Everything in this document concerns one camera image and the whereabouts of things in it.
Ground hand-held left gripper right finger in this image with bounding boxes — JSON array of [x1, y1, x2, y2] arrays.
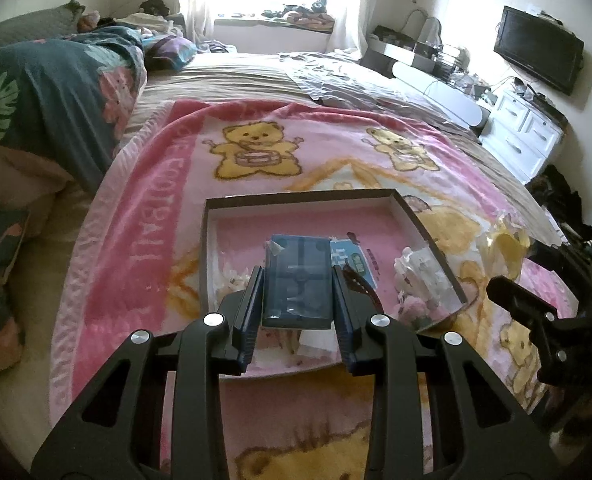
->
[[332, 265, 560, 480]]

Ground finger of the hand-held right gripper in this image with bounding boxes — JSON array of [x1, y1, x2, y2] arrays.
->
[[526, 242, 592, 286], [486, 276, 584, 387]]

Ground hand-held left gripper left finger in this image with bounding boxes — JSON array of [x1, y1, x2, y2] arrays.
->
[[30, 265, 265, 480]]

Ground dark blue plastic box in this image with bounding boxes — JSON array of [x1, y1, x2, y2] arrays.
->
[[261, 233, 335, 331]]

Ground brown cardboard box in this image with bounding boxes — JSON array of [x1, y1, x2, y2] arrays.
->
[[198, 188, 469, 381]]

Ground cream lace hair accessory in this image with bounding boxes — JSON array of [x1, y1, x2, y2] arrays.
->
[[218, 272, 249, 294]]

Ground crumpled clear plastic wrapper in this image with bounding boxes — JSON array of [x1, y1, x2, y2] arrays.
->
[[478, 215, 532, 282]]

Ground dark clothes heap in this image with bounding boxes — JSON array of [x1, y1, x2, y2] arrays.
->
[[528, 165, 592, 247]]

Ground light blue printed card packet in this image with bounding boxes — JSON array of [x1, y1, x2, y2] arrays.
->
[[330, 234, 381, 287]]

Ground pink flower hair accessory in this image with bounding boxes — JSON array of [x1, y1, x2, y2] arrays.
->
[[401, 294, 444, 329]]

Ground clear packet with white accessory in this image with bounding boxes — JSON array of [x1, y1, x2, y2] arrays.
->
[[393, 245, 459, 307]]

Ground white dresser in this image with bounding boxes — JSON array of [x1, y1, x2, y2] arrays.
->
[[478, 87, 569, 184]]

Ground pink bear printed blanket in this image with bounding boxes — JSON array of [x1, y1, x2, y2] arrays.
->
[[48, 100, 579, 480]]

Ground white rounded footboard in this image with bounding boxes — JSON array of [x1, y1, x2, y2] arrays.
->
[[363, 52, 492, 132]]

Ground black television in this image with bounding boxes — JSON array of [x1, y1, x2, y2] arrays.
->
[[493, 6, 586, 97]]

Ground purple pillow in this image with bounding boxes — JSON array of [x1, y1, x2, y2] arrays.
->
[[143, 35, 199, 74]]

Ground dark floral quilt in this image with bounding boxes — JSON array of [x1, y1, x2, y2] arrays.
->
[[0, 27, 149, 197]]

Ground pile of clothes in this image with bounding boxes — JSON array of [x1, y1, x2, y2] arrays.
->
[[261, 2, 337, 31]]

